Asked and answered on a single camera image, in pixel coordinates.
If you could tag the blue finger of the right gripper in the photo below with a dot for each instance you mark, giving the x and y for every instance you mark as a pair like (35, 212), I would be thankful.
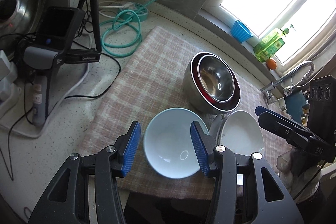
(260, 110)

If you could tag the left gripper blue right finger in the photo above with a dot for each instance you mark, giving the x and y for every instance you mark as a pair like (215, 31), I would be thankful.
(205, 147)

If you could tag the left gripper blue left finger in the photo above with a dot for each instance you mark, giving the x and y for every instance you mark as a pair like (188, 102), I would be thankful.
(127, 146)

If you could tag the white plate grey branch pattern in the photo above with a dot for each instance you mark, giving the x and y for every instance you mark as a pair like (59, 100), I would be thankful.
(239, 132)

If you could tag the light blue ceramic bowl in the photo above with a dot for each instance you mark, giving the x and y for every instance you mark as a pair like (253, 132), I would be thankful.
(167, 143)

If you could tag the large stainless steel bowl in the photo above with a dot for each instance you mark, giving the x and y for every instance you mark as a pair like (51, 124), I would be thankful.
(210, 82)

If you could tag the red bowl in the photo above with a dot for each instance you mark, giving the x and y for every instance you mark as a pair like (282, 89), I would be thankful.
(218, 87)

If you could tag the small stainless steel bowl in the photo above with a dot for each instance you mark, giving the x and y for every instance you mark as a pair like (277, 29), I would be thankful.
(216, 78)

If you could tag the right white gloved hand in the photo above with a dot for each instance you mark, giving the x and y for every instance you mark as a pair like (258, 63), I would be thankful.
(301, 178)

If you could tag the orange tangerine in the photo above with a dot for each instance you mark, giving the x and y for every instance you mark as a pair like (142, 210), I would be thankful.
(271, 64)

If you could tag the green dish soap bottle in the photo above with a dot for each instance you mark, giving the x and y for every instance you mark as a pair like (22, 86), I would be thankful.
(270, 44)

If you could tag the pink plaid cloth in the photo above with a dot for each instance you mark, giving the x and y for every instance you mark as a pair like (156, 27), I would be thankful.
(150, 82)

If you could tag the blue fluted cup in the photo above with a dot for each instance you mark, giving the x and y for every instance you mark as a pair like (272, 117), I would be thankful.
(240, 32)

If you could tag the white power strip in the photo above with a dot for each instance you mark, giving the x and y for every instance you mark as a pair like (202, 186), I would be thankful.
(10, 92)

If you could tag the black grey handheld device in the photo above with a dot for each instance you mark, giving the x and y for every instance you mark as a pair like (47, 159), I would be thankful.
(50, 50)

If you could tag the steel pot lid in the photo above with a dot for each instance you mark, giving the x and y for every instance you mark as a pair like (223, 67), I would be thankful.
(18, 17)

